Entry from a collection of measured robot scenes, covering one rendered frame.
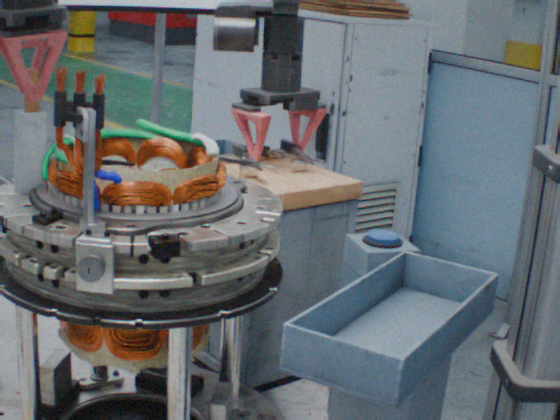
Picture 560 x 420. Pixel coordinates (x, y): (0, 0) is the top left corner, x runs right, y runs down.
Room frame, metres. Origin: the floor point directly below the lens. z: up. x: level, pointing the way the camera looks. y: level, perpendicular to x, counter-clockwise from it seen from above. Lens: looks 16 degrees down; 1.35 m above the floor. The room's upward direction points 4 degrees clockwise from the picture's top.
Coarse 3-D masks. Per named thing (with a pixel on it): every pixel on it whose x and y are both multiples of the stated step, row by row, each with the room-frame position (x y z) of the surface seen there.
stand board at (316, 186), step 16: (272, 160) 1.24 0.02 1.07; (288, 160) 1.24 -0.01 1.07; (272, 176) 1.14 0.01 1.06; (288, 176) 1.14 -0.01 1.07; (304, 176) 1.15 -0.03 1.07; (320, 176) 1.16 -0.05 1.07; (336, 176) 1.16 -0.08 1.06; (288, 192) 1.06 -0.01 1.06; (304, 192) 1.07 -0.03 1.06; (320, 192) 1.09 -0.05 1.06; (336, 192) 1.11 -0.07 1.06; (352, 192) 1.13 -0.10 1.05; (288, 208) 1.06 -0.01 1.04
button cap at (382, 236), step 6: (372, 234) 0.97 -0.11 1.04; (378, 234) 0.97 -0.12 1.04; (384, 234) 0.97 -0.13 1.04; (390, 234) 0.97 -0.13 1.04; (396, 234) 0.98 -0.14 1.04; (372, 240) 0.97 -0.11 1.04; (378, 240) 0.96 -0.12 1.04; (384, 240) 0.96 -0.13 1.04; (390, 240) 0.96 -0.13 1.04; (396, 240) 0.97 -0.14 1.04
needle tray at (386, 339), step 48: (384, 288) 0.81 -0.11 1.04; (432, 288) 0.83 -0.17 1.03; (480, 288) 0.75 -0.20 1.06; (288, 336) 0.64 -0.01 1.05; (336, 336) 0.71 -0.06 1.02; (384, 336) 0.72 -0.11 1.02; (432, 336) 0.64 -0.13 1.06; (336, 384) 0.61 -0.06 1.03; (384, 384) 0.59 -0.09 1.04; (432, 384) 0.70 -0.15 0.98
